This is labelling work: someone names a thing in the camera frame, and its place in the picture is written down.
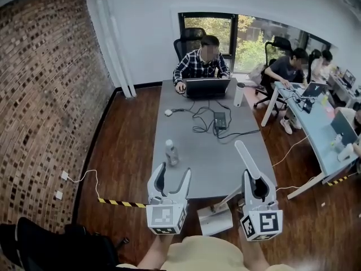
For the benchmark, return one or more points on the grey desk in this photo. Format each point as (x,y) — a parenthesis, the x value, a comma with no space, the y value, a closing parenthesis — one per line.
(203,157)

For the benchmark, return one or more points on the white desk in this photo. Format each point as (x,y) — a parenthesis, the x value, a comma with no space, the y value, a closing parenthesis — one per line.
(341,90)

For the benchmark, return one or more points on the laptop with light logo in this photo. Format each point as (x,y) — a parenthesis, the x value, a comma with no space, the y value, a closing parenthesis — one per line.
(314,89)

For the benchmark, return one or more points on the light blue desk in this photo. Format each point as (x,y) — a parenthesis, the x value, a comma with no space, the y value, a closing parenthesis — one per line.
(318,128)

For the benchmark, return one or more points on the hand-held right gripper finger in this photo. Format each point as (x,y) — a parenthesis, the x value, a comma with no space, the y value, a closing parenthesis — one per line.
(248,190)
(269,192)

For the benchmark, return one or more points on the laptop with lit screen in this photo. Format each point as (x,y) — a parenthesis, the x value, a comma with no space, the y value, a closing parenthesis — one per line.
(349,78)

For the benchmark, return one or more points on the white wall pipe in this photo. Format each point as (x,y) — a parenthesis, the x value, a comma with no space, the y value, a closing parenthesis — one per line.
(132,90)
(125,90)

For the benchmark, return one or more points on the person's beige shorts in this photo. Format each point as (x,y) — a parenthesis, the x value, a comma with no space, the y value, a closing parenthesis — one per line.
(203,253)

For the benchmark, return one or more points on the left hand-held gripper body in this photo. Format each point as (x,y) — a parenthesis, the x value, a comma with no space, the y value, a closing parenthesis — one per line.
(166,216)

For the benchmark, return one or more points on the yellow black floor tape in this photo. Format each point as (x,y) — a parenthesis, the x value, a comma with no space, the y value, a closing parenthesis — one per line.
(121,203)
(338,181)

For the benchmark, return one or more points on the white plastic bag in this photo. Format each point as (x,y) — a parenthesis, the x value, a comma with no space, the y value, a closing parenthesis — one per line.
(257,73)

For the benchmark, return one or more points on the black framed window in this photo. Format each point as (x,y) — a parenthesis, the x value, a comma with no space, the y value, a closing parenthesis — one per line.
(248,49)

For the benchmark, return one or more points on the person's right forearm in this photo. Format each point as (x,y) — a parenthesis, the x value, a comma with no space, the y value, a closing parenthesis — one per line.
(253,254)

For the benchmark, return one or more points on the small white charger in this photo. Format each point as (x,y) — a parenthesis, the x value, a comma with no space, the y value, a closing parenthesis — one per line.
(168,112)

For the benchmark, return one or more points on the computer mouse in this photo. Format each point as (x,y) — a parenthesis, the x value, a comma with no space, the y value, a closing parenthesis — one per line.
(182,90)

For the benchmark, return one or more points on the black power adapter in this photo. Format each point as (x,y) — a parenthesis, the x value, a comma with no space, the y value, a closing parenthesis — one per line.
(220,120)
(308,106)

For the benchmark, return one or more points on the person's left forearm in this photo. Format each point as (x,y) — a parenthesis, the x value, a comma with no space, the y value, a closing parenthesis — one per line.
(155,253)

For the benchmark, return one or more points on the grey laptop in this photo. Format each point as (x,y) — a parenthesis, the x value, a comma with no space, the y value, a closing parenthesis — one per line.
(342,127)

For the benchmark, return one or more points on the clear plastic water bottle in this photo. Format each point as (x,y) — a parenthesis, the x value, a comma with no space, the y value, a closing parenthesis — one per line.
(172,154)

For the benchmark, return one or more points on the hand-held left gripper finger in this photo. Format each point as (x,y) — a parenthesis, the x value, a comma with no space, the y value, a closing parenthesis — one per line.
(155,183)
(183,189)

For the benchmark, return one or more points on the white wall plug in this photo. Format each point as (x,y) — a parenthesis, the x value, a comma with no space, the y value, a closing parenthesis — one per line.
(65,175)

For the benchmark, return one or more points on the white wall socket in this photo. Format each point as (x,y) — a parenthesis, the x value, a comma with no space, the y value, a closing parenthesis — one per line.
(59,195)

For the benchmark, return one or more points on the black laptop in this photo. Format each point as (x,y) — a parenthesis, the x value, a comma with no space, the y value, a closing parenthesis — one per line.
(207,87)

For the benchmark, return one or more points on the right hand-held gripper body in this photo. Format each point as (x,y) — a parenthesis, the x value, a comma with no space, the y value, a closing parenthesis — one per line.
(263,222)

